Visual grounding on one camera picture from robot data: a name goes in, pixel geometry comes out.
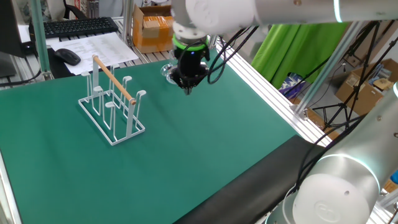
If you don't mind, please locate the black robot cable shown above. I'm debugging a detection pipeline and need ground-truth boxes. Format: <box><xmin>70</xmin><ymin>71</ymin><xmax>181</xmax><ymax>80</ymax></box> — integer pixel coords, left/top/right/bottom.
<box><xmin>206</xmin><ymin>26</ymin><xmax>259</xmax><ymax>85</ymax></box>

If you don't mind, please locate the open cardboard box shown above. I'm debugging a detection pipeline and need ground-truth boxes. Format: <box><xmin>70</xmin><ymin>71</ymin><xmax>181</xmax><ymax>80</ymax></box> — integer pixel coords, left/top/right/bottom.
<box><xmin>351</xmin><ymin>57</ymin><xmax>398</xmax><ymax>93</ymax></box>

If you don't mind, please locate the black camera tripod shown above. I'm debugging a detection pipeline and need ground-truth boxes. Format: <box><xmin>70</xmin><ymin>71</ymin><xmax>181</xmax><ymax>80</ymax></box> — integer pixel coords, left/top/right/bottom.
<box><xmin>312</xmin><ymin>20</ymin><xmax>398</xmax><ymax>131</ymax></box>

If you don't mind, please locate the black computer monitor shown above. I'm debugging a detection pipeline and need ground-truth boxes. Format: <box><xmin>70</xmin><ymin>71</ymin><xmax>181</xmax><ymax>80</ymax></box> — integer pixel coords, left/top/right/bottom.
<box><xmin>0</xmin><ymin>0</ymin><xmax>27</xmax><ymax>78</ymax></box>

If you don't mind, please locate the clear glass cup with handle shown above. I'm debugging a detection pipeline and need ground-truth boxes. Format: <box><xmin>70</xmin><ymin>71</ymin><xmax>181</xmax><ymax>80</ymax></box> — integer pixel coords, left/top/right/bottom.
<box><xmin>160</xmin><ymin>63</ymin><xmax>180</xmax><ymax>85</ymax></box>

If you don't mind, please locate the green cloth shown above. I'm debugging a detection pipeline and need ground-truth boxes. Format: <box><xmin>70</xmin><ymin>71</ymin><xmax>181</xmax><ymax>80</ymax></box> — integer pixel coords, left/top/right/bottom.
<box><xmin>250</xmin><ymin>22</ymin><xmax>349</xmax><ymax>90</ymax></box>

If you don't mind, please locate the black table mat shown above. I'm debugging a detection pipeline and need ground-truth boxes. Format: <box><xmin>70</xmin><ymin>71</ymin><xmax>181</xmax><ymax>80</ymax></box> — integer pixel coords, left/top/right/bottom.
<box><xmin>172</xmin><ymin>133</ymin><xmax>327</xmax><ymax>224</ymax></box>

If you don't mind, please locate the white printed paper sheet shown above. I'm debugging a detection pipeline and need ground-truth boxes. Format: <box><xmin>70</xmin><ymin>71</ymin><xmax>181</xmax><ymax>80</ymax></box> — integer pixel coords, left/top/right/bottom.
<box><xmin>49</xmin><ymin>32</ymin><xmax>140</xmax><ymax>77</ymax></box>

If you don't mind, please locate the black computer keyboard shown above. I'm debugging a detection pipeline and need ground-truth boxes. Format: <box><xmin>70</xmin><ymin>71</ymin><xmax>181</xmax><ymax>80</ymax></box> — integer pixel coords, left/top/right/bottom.
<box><xmin>29</xmin><ymin>16</ymin><xmax>119</xmax><ymax>40</ymax></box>

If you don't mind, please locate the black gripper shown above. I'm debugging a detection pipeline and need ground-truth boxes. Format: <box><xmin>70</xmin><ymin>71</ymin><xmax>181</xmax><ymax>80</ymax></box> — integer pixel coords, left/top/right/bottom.
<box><xmin>170</xmin><ymin>46</ymin><xmax>211</xmax><ymax>95</ymax></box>

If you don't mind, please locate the large cardboard box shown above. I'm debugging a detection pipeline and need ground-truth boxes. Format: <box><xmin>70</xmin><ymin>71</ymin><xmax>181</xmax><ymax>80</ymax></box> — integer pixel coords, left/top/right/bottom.
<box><xmin>335</xmin><ymin>70</ymin><xmax>386</xmax><ymax>118</ymax></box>

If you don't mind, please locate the blue patterned bag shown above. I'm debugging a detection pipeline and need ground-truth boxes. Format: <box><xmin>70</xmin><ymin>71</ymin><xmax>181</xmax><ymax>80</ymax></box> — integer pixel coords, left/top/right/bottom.
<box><xmin>278</xmin><ymin>72</ymin><xmax>305</xmax><ymax>101</ymax></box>

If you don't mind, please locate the black computer mouse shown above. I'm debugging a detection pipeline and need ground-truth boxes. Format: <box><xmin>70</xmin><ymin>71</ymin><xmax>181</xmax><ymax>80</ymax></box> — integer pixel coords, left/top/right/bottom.
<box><xmin>53</xmin><ymin>48</ymin><xmax>82</xmax><ymax>67</ymax></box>

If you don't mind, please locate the aluminium frame post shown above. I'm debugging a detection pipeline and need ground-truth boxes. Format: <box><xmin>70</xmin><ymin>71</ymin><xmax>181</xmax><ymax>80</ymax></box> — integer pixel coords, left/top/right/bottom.
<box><xmin>30</xmin><ymin>0</ymin><xmax>53</xmax><ymax>81</ymax></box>
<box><xmin>294</xmin><ymin>21</ymin><xmax>366</xmax><ymax>121</ymax></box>
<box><xmin>208</xmin><ymin>34</ymin><xmax>219</xmax><ymax>51</ymax></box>
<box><xmin>122</xmin><ymin>0</ymin><xmax>135</xmax><ymax>47</ymax></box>

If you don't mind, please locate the green table mat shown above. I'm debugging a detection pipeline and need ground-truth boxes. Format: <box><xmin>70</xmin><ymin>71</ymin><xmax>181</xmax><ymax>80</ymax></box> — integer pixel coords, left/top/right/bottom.
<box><xmin>0</xmin><ymin>49</ymin><xmax>301</xmax><ymax>224</ymax></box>

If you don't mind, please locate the black monitor cable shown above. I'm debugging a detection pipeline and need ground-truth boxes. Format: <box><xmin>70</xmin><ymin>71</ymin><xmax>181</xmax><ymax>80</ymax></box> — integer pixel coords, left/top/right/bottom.
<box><xmin>0</xmin><ymin>70</ymin><xmax>43</xmax><ymax>88</ymax></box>

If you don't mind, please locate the cardboard box with orange tape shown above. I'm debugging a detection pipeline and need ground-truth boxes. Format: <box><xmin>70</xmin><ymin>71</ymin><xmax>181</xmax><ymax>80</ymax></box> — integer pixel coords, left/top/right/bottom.
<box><xmin>132</xmin><ymin>4</ymin><xmax>175</xmax><ymax>54</ymax></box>

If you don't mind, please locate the white wire cup rack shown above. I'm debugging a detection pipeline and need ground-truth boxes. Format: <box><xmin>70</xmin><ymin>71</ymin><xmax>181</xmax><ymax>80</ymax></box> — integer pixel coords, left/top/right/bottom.
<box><xmin>77</xmin><ymin>54</ymin><xmax>147</xmax><ymax>146</ymax></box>

